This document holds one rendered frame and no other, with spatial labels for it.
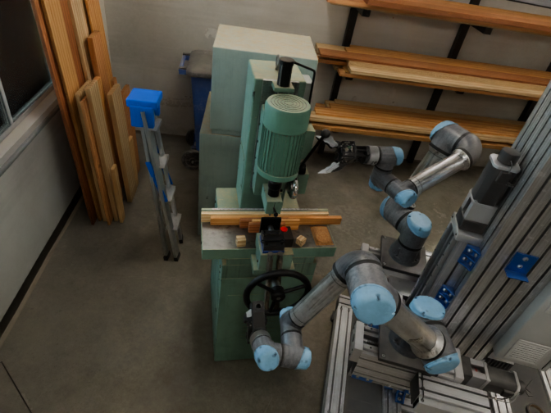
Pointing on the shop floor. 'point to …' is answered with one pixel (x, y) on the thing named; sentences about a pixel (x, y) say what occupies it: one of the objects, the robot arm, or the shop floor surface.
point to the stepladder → (154, 162)
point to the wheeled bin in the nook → (199, 73)
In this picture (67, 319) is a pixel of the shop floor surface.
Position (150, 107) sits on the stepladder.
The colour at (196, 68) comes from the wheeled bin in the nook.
